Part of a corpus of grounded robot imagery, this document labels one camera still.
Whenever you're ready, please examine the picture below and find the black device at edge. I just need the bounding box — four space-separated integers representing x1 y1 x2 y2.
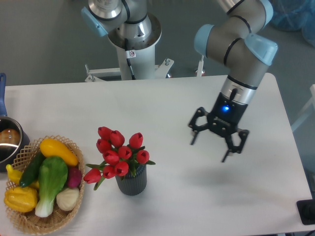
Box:
296 199 315 225

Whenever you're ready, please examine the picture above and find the red radish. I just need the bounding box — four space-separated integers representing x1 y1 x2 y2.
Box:
67 167 82 188

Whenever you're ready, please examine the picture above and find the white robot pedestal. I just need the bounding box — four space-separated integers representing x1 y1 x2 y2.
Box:
84 13 206 83

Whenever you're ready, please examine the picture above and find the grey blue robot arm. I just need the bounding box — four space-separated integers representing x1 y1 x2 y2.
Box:
81 0 278 153

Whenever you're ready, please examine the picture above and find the green bok choy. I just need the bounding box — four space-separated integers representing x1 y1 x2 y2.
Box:
35 156 68 218

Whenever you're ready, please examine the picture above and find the white garlic bulb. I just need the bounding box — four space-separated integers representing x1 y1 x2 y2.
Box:
56 188 80 211

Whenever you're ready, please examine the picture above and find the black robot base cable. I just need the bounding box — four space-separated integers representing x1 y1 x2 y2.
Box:
124 38 136 81

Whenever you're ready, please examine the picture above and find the dark grey ribbed vase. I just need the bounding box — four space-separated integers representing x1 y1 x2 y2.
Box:
115 165 147 196

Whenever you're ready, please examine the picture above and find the blue handled metal pot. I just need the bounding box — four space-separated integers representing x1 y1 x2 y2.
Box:
0 73 30 173

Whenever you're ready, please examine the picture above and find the yellow squash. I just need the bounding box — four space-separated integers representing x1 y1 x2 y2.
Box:
39 138 79 167

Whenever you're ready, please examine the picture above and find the white frame at right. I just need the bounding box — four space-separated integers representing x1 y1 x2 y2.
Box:
291 84 315 132

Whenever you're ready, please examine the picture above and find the blue plastic bag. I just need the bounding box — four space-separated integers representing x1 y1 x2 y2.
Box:
270 0 315 46

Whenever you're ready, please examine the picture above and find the yellow bell pepper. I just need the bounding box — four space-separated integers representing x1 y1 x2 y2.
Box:
4 186 38 213

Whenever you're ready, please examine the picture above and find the small yellow gourd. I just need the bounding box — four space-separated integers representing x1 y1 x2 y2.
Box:
6 164 39 190

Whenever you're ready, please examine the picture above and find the dark green cucumber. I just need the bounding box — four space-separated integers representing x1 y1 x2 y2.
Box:
19 151 46 188

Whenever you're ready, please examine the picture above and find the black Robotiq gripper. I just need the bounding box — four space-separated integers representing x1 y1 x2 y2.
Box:
188 92 250 163

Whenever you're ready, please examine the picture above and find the red tulip bouquet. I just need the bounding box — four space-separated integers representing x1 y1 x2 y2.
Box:
83 126 156 190

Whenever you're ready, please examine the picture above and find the woven wicker basket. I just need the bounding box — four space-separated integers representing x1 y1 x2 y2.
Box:
5 135 85 236

